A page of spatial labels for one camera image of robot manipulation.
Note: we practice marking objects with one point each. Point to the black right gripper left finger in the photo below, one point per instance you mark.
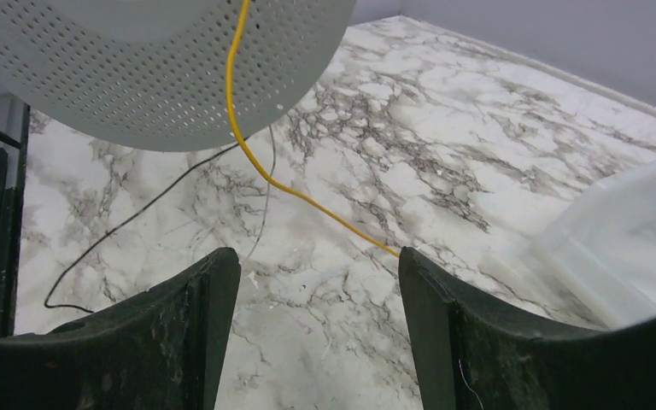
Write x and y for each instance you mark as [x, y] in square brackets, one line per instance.
[163, 348]

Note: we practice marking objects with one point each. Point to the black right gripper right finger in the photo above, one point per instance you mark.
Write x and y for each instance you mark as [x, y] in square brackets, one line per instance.
[472, 350]

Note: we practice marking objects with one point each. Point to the white perforated filament spool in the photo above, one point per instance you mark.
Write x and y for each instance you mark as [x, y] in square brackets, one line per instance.
[151, 74]

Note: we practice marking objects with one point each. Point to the white translucent plastic bin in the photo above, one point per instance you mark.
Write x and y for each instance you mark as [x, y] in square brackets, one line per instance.
[603, 247]

